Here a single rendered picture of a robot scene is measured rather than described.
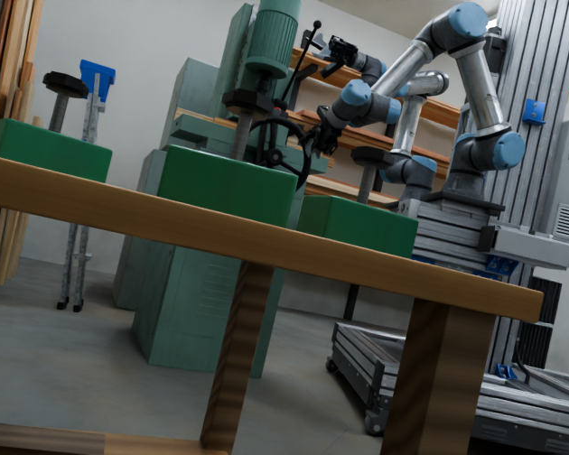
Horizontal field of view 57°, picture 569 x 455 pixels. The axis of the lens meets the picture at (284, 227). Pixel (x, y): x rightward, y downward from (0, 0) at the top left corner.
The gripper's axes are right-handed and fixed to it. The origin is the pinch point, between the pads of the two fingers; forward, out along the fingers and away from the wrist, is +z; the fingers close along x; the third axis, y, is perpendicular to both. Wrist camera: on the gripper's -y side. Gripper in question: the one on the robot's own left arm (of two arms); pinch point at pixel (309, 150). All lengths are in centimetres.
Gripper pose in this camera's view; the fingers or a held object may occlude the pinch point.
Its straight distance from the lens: 182.0
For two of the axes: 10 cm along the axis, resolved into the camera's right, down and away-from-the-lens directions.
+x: 9.3, 1.7, 3.3
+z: -3.7, 4.3, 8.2
